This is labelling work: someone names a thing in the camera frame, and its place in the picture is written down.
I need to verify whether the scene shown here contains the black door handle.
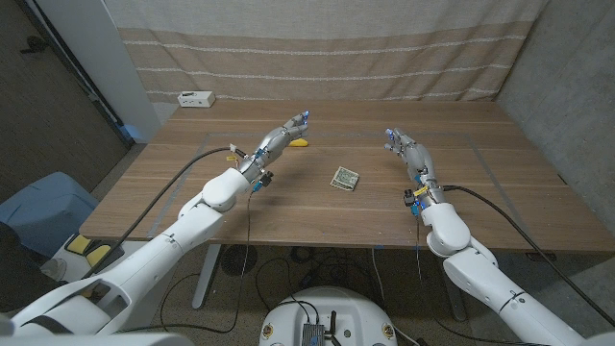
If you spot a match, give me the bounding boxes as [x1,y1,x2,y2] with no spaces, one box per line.
[19,36,48,55]

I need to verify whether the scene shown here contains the yellow sponges on floor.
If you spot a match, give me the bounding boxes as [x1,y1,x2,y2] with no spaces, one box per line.
[64,234,124,270]

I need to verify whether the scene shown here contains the blue plastic bin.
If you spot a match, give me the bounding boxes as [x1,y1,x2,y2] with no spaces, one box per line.
[0,171,100,259]

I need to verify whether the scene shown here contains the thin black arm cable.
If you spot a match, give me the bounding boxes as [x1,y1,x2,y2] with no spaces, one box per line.
[413,215,554,346]
[114,186,256,334]

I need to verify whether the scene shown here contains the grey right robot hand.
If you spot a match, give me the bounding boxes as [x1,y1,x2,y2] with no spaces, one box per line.
[383,127,446,208]

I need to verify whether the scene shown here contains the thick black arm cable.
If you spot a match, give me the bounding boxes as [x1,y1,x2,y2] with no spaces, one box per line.
[84,146,249,280]
[442,185,615,328]

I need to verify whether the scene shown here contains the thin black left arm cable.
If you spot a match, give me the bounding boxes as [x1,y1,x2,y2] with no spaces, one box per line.
[114,186,256,334]

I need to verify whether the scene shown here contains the black round floor fan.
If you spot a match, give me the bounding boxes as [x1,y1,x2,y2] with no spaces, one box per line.
[220,244,258,277]

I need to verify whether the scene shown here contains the black floor cable tangle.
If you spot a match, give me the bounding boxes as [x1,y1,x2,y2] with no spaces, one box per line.
[254,245,385,313]

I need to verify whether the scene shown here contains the white robot torso base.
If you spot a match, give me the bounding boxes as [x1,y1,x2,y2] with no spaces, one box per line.
[258,286,399,346]

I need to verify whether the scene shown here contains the white table leg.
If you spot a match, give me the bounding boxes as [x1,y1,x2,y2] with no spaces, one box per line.
[191,243,223,309]

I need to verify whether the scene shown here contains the white power strip box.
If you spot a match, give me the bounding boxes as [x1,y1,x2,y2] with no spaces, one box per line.
[177,90,216,109]

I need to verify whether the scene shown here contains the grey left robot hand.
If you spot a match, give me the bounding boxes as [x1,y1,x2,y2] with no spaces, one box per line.
[237,111,310,186]

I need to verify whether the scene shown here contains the white door frame panel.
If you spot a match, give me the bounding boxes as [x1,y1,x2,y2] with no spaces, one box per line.
[36,0,162,144]

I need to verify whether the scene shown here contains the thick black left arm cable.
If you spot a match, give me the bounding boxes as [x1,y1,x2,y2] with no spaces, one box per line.
[84,146,249,280]

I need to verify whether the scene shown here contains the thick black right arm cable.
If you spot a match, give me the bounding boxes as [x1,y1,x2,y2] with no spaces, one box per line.
[442,185,615,328]

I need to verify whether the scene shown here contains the one dollar bill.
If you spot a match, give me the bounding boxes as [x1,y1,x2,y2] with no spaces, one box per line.
[330,165,360,192]

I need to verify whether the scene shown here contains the grey table leg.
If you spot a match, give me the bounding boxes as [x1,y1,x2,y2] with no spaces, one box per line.
[434,250,468,322]

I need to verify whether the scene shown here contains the grey electronics box on torso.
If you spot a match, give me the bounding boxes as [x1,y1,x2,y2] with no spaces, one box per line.
[301,322,327,346]

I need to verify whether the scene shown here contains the beige striped fabric backdrop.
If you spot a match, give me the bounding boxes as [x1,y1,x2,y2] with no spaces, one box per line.
[104,0,549,105]

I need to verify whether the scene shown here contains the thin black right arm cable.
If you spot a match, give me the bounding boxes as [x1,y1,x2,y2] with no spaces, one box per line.
[413,215,554,346]

